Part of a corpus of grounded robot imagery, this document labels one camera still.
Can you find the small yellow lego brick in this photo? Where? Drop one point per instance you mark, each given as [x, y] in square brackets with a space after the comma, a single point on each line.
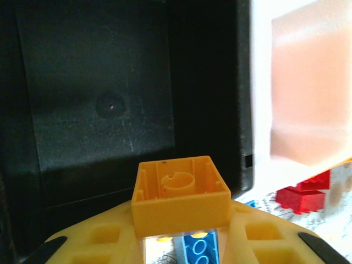
[178, 209]

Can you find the white plastic bin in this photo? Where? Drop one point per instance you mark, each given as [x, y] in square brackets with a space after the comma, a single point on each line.
[261, 82]

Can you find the black plastic bin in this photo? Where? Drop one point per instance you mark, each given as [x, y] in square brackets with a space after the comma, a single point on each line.
[96, 82]

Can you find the blue lego brick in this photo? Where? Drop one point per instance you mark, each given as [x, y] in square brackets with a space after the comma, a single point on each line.
[202, 247]
[251, 203]

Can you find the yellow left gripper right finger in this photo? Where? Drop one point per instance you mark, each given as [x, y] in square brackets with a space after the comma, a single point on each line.
[261, 236]

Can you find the yellow plastic bin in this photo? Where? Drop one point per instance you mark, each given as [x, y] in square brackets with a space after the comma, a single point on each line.
[345, 162]

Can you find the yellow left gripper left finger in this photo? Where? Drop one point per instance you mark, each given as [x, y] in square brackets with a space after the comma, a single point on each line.
[104, 236]

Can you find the red lego brick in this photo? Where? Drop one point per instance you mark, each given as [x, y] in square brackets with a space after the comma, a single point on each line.
[316, 180]
[299, 199]

